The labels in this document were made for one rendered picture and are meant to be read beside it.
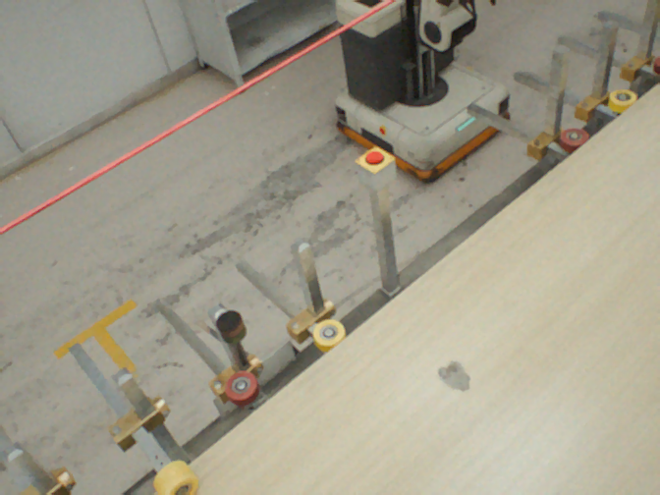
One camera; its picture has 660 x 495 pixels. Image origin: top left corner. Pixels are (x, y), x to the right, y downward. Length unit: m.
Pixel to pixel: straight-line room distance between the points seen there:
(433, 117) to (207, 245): 1.24
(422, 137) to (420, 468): 1.98
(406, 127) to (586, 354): 1.85
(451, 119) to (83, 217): 1.93
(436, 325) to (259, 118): 2.50
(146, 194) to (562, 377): 2.60
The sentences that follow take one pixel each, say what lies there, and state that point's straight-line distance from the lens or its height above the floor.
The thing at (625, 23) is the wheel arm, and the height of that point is 0.83.
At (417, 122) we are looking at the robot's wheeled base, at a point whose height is 0.28.
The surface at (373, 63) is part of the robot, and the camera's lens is 3.24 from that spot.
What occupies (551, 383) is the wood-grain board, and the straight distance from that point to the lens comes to 1.66.
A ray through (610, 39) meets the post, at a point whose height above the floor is 1.07.
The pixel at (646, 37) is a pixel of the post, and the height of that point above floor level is 0.95.
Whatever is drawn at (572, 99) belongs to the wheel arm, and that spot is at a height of 0.83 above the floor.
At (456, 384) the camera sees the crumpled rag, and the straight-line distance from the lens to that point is 1.63.
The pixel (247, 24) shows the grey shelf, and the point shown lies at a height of 0.14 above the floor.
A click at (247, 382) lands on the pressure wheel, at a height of 0.90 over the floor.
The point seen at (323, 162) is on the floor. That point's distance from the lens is 3.61.
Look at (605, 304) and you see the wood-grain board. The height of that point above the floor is 0.90.
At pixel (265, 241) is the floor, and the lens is 3.27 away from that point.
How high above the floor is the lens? 2.31
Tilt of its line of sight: 47 degrees down
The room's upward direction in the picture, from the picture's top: 12 degrees counter-clockwise
